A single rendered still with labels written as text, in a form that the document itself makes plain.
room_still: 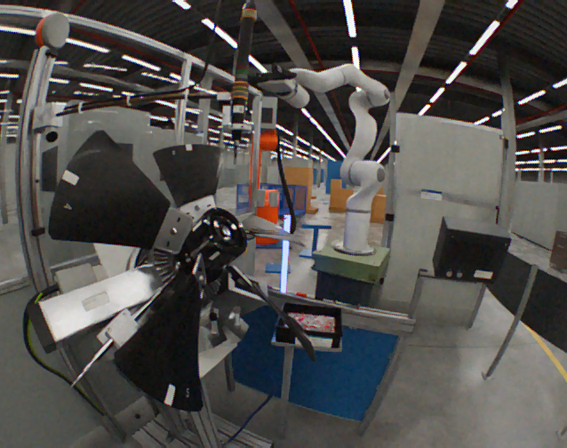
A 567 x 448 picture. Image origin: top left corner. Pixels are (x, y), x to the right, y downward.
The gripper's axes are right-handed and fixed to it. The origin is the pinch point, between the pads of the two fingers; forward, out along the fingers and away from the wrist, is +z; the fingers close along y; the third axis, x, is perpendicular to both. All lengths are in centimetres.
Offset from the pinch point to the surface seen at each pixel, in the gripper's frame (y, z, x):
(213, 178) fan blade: 6.4, 10.1, -32.8
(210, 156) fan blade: 12.3, 5.3, -26.8
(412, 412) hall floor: -86, -49, -165
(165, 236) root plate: 4, 29, -44
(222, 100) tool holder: 1.9, 13.9, -13.5
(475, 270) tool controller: -73, -22, -56
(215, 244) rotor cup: -7, 25, -45
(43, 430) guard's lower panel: 69, 90, -141
